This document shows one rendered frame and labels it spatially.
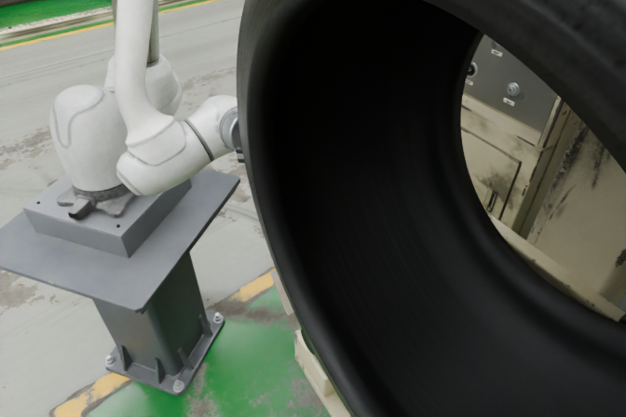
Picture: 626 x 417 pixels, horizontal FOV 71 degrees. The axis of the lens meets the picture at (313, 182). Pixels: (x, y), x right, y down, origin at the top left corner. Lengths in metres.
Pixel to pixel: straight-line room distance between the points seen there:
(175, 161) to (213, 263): 1.14
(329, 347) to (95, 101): 0.77
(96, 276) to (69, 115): 0.37
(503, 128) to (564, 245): 0.48
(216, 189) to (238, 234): 0.80
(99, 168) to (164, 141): 0.29
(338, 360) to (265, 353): 1.16
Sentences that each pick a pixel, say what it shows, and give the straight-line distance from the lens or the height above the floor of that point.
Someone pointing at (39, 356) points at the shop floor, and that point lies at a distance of 1.93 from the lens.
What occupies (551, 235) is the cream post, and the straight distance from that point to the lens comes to 0.74.
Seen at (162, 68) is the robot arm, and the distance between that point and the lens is 1.20.
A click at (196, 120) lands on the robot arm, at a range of 0.90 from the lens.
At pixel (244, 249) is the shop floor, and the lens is 1.99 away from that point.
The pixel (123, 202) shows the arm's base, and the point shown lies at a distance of 1.17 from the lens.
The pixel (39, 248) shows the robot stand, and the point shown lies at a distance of 1.29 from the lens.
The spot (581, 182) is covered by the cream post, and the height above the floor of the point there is 1.09.
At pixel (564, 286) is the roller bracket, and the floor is 0.94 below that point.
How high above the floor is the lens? 1.45
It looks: 39 degrees down
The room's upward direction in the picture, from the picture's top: straight up
